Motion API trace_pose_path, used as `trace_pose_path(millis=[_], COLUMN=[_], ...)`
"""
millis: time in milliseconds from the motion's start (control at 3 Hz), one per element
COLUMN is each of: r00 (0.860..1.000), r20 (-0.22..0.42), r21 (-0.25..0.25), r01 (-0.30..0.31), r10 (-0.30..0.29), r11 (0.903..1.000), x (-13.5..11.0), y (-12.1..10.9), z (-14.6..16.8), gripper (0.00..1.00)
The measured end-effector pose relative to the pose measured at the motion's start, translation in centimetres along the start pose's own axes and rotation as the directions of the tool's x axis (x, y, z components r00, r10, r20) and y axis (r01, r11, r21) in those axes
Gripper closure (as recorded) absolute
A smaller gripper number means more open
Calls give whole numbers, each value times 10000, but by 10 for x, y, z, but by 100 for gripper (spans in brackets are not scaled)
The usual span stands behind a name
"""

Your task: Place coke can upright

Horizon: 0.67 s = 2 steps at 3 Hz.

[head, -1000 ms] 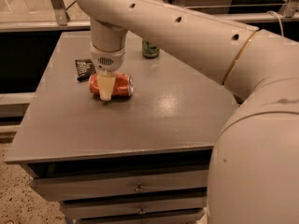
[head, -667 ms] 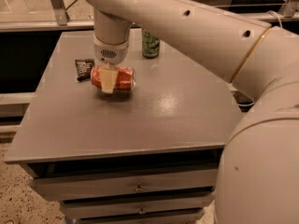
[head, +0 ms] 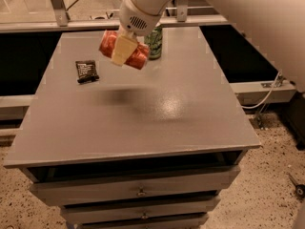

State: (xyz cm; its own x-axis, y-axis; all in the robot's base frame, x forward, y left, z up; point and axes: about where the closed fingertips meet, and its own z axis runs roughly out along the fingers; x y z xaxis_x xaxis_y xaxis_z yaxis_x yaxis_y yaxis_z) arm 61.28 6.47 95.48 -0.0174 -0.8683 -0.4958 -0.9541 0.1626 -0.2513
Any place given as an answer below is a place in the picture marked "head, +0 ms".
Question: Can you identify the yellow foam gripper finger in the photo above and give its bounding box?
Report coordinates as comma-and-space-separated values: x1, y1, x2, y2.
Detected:
112, 34, 138, 66

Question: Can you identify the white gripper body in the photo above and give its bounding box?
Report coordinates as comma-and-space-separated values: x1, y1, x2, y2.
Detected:
119, 0, 161, 36

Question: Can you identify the red coke can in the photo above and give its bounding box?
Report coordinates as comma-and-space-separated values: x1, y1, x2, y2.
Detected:
99, 31, 150, 70

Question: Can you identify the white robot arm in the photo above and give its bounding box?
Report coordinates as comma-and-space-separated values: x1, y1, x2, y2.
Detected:
119, 0, 305, 94

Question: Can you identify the green soda can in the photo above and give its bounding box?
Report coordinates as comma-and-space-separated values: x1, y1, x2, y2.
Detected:
144, 26, 163, 60

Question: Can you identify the dark brown snack packet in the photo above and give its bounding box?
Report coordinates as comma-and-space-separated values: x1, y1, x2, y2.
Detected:
75, 60, 99, 84

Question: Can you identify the grey drawer cabinet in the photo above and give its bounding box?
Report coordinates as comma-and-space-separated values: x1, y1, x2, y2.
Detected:
3, 26, 263, 229

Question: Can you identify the top grey drawer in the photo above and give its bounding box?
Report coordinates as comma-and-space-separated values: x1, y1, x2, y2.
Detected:
30, 165, 240, 206

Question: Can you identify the grey drawer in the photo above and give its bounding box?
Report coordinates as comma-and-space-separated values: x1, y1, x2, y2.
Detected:
61, 196, 220, 224
30, 165, 240, 206
80, 213, 209, 229

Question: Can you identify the middle grey drawer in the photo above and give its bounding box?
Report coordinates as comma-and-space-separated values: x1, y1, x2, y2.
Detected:
61, 196, 220, 224

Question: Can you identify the bottom grey drawer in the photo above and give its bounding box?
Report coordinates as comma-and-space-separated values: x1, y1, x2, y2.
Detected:
80, 213, 209, 229

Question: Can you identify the black tool on floor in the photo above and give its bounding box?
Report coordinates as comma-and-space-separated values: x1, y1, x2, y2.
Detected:
288, 174, 305, 198

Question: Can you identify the metal railing frame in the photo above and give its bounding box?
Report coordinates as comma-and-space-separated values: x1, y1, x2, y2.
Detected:
0, 0, 228, 33

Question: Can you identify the white cable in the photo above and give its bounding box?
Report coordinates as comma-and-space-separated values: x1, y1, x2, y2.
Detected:
241, 71, 282, 111

